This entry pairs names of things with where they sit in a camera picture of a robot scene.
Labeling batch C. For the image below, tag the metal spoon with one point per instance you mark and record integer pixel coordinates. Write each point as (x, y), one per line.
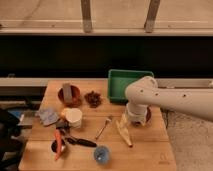
(107, 121)

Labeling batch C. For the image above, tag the orange carrot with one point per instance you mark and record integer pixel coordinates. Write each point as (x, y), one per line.
(58, 138)

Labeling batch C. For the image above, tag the brown bowl left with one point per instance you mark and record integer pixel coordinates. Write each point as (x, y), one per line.
(76, 99)

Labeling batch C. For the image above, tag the green plastic tray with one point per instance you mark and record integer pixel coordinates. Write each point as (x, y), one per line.
(119, 79)

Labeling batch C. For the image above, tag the dark grape bunch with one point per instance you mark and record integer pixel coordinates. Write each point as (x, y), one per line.
(93, 99)

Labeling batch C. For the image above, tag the black brush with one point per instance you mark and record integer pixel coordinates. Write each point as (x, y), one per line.
(64, 129)

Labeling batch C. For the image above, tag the blue glass cup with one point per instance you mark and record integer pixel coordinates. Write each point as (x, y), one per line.
(101, 155)

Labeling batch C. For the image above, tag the orange fruit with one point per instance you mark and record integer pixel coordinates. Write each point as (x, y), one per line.
(63, 114)

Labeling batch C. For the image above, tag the white plastic cup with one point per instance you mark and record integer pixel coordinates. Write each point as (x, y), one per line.
(74, 117)

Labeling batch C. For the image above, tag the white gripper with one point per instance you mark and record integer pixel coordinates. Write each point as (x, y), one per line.
(136, 112)

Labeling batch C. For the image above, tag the grey blue cloth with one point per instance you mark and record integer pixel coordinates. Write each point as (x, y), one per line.
(48, 116)

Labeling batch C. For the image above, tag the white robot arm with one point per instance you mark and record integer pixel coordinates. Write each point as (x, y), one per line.
(145, 92)

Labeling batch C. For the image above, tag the yellow banana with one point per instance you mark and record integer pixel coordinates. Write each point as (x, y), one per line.
(123, 131)

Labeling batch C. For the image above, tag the grey sponge block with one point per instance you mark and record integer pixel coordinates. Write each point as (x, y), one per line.
(67, 93)

